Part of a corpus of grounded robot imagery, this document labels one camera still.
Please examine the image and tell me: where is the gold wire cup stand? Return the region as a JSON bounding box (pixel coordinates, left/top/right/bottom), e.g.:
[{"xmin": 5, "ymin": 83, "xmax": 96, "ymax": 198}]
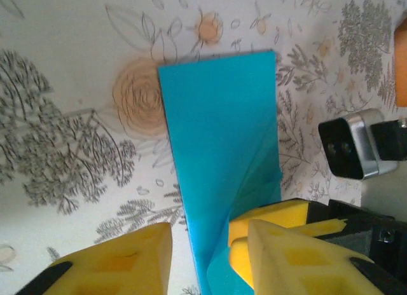
[{"xmin": 392, "ymin": 21, "xmax": 407, "ymax": 108}]

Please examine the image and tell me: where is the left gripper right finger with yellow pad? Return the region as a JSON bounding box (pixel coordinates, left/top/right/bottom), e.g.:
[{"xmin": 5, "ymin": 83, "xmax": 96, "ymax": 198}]
[{"xmin": 247, "ymin": 219, "xmax": 407, "ymax": 295}]

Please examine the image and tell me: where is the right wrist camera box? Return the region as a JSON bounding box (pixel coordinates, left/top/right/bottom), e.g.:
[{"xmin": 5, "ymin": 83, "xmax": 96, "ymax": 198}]
[{"xmin": 317, "ymin": 108, "xmax": 407, "ymax": 181}]

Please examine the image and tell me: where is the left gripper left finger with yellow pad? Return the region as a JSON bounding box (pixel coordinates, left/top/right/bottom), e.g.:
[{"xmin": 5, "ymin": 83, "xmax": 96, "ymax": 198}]
[{"xmin": 15, "ymin": 223, "xmax": 173, "ymax": 295}]

